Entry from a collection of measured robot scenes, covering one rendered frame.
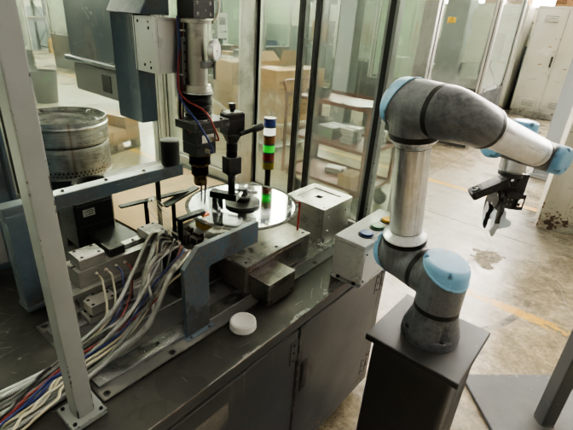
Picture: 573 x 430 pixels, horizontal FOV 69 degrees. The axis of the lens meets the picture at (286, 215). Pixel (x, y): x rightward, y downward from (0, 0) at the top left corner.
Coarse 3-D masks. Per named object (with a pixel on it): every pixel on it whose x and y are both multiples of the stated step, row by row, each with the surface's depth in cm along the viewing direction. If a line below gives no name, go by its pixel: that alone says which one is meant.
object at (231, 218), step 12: (264, 192) 142; (276, 192) 143; (192, 204) 130; (204, 204) 130; (264, 204) 133; (276, 204) 134; (288, 204) 134; (216, 216) 123; (228, 216) 124; (240, 216) 124; (252, 216) 125; (264, 216) 125; (276, 216) 126; (288, 216) 127
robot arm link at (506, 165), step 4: (504, 160) 126; (508, 160) 124; (500, 164) 128; (504, 164) 126; (508, 164) 125; (512, 164) 124; (516, 164) 124; (520, 164) 123; (500, 168) 128; (504, 168) 126; (508, 168) 125; (512, 168) 124; (516, 168) 124; (520, 168) 124; (524, 168) 124; (508, 172) 126; (512, 172) 125; (516, 172) 124; (520, 172) 125
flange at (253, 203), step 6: (240, 198) 130; (246, 198) 130; (252, 198) 134; (228, 204) 129; (234, 204) 129; (240, 204) 129; (246, 204) 130; (252, 204) 130; (258, 204) 131; (234, 210) 128; (240, 210) 127; (246, 210) 128
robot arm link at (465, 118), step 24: (432, 96) 86; (456, 96) 84; (480, 96) 85; (432, 120) 86; (456, 120) 84; (480, 120) 83; (504, 120) 86; (480, 144) 87; (504, 144) 91; (528, 144) 96; (552, 144) 104; (552, 168) 105
